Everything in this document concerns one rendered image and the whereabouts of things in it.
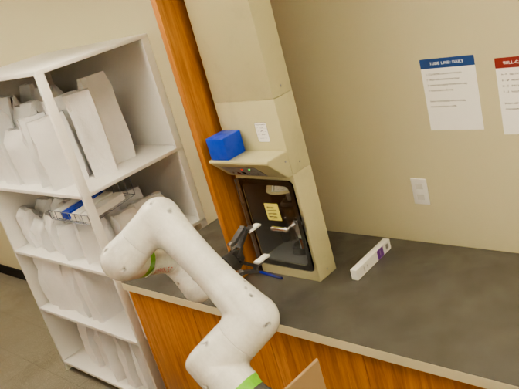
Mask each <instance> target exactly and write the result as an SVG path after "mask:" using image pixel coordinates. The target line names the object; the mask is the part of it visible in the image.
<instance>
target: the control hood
mask: <svg viewBox="0 0 519 389"><path fill-rule="evenodd" d="M209 163H210V164H211V165H213V166H215V167H217V168H218V169H220V170H222V171H224V172H226V173H227V174H230V175H237V174H232V173H230V172H228V171H226V170H225V169H223V168H221V167H252V168H255V169H257V170H258V171H261V172H263V173H264V174H266V175H267V176H261V177H278V178H289V177H291V176H292V171H291V168H290V162H289V159H288V156H287V152H286V151H244V152H243V153H241V154H239V155H238V156H236V157H234V158H233V159H231V160H229V161H214V160H210V161H209Z"/></svg>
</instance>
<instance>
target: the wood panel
mask: <svg viewBox="0 0 519 389"><path fill-rule="evenodd" d="M150 1H151V5H152V8H153V11H154V15H155V18H156V21H157V24H158V28H159V30H160V33H161V37H162V40H163V43H164V46H165V50H166V53H167V56H168V60H169V62H170V65H171V70H172V72H173V75H174V78H175V82H176V85H177V88H178V92H179V95H180V97H181V102H182V105H183V107H184V110H185V115H186V117H187V120H188V124H189V127H190V130H191V132H192V137H193V140H194V142H195V146H196V150H197V152H198V156H199V159H200V162H201V165H202V169H203V172H204V175H205V179H206V181H207V185H208V187H209V191H210V194H211V197H212V201H213V204H214V206H215V211H216V214H217V216H218V220H219V224H220V226H221V229H222V233H223V236H224V239H225V241H226V246H227V244H228V243H229V242H230V241H231V240H232V237H233V236H234V235H235V233H236V231H237V230H238V228H239V226H240V225H244V226H246V227H247V224H246V219H245V216H244V213H243V209H242V205H241V203H240V200H239V196H238V192H237V190H236V185H235V182H234V179H235V178H236V176H235V175H230V174H227V173H226V172H224V171H222V170H220V169H218V168H217V167H215V166H213V165H211V164H210V163H209V161H210V160H211V156H210V153H209V149H208V146H207V143H206V140H205V139H207V138H209V137H211V136H212V135H214V134H217V133H218V132H220V131H222V128H221V125H220V122H219V117H218V114H217V112H216V108H215V103H214V101H213V98H212V94H211V90H210V88H209V83H208V80H207V77H206V74H205V70H204V67H203V64H202V60H201V56H200V54H199V50H198V46H197V43H196V41H195V36H194V32H193V30H192V25H191V23H190V19H189V17H188V12H187V9H186V6H185V2H184V0H150ZM227 249H228V251H229V252H230V250H231V249H230V247H229V246H227ZM243 255H244V257H245V260H244V261H245V262H250V263H253V262H254V261H255V260H257V257H256V253H255V250H254V247H253V243H252V239H251V237H250V234H249V233H248V235H247V236H246V240H245V242H244V245H243Z"/></svg>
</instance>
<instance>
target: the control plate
mask: <svg viewBox="0 0 519 389"><path fill-rule="evenodd" d="M221 168H223V169H225V170H226V171H228V172H230V173H232V174H237V172H239V173H241V174H237V175H253V176H267V175H266V174H264V173H263V172H261V171H258V170H257V169H255V168H252V167H221ZM240 169H242V170H240ZM248 169H250V170H251V171H249V170H248ZM233 172H234V173H233ZM242 172H245V173H247V174H244V173H242ZM249 173H250V174H249ZM253 173H255V174H253ZM257 173H259V175H258V174H257Z"/></svg>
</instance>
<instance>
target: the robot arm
mask: <svg viewBox="0 0 519 389"><path fill-rule="evenodd" d="M260 226H261V224H260V223H255V224H254V225H249V226H247V227H246V226H244V225H240V226H239V228H238V230H237V231H236V233H235V235H234V236H233V237H232V240H231V241H230V242H229V243H228V244H227V246H229V247H230V249H231V250H230V252H228V253H226V254H225V255H224V256H222V257H221V256H220V255H219V254H218V253H217V252H216V251H215V250H214V249H213V248H212V247H211V246H210V245H209V244H208V243H207V242H206V240H204V238H203V237H201V236H200V234H199V233H198V232H197V231H196V229H195V228H194V227H193V226H192V224H191V223H190V222H189V220H188V219H187V218H186V217H185V215H184V214H183V212H182V211H181V209H180V208H179V207H178V206H177V205H176V204H175V203H174V202H173V201H172V200H171V199H169V198H165V197H155V198H151V199H149V200H147V201H146V202H145V203H144V204H143V205H142V206H141V208H140V209H139V211H138V212H137V214H136V215H135V216H134V217H133V218H132V219H131V221H130V222H129V223H128V224H127V226H126V227H125V228H124V229H123V230H122V231H121V232H120V233H119V234H118V235H117V236H116V237H115V238H114V239H113V240H112V241H111V242H109V243H108V244H107V245H106V246H105V248H104V249H103V251H102V253H101V256H100V265H101V268H102V270H103V271H104V273H105V274H106V275H107V276H108V277H110V278H111V279H114V280H117V281H127V280H132V279H139V278H143V277H145V278H146V277H148V276H151V275H154V274H160V273H164V274H167V275H168V276H169V277H170V278H171V279H172V280H173V281H174V282H175V284H176V285H177V287H178V288H179V289H180V290H181V291H182V293H183V294H184V296H185V297H186V298H187V299H188V300H190V301H191V302H193V303H201V302H204V301H206V300H207V299H208V298H210V300H211V301H212V302H213V303H214V304H215V306H216V307H217V309H218V310H219V312H220V313H221V314H222V318H221V320H220V321H219V323H218V324H217V325H216V326H215V327H214V328H213V329H212V330H211V331H210V332H209V333H208V334H207V335H206V336H205V338H204V339H203V340H202V341H201V342H200V343H199V344H198V345H197V346H196V347H195V348H194V350H193V351H192V352H191V353H190V354H189V356H188V358H187V360H186V362H185V368H186V370H187V371H188V372H189V374H190V375H191V376H192V377H193V378H194V379H195V381H196V382H197V383H198V384H199V385H200V386H201V388H202V389H272V388H270V387H268V386H267V385H265V384H264V383H263V382H262V381H261V379H260V377H259V375H258V373H257V372H255V371H254V369H252V367H251V366H250V361H251V360H252V359H253V358H254V357H255V356H256V354H257V353H258V352H259V351H260V350H261V349H262V348H263V347H264V345H265V344H266V343H267V342H268V341H269V340H270V339H271V338H272V337H273V335H274V334H275V333H276V331H277V330H278V327H279V325H280V314H279V310H278V309H277V307H276V304H275V303H274V302H273V301H272V300H271V299H270V298H268V297H267V296H265V295H264V294H263V293H261V292H260V291H259V290H258V289H257V288H256V287H254V286H253V285H252V284H250V283H249V282H248V281H246V280H245V279H244V278H243V277H242V276H244V275H245V274H251V273H258V272H259V270H258V268H259V266H261V265H262V264H263V261H264V260H265V259H267V258H268V257H270V254H265V253H264V254H263V255H261V256H260V257H259V258H258V259H257V260H255V261H254V262H253V263H250V262H245V261H244V260H245V257H244V255H243V245H244V242H245V240H246V236H247V235H248V233H251V232H253V231H254V230H255V229H257V228H259V227H260ZM234 247H235V248H234ZM243 265H246V266H251V267H253V269H245V270H242V269H241V268H242V266H243Z"/></svg>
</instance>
